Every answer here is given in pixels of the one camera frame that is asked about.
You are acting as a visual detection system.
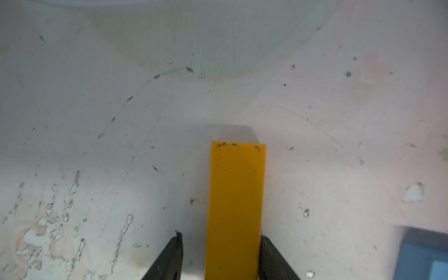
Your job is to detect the light blue block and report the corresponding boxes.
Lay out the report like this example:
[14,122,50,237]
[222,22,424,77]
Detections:
[393,226,448,280]

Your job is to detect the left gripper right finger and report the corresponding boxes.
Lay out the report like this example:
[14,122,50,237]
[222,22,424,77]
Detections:
[259,236,300,280]

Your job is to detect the orange-yellow long block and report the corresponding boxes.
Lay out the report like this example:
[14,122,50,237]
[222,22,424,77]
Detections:
[205,141,267,280]

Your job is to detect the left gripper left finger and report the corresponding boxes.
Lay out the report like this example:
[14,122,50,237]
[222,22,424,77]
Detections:
[142,232,183,280]

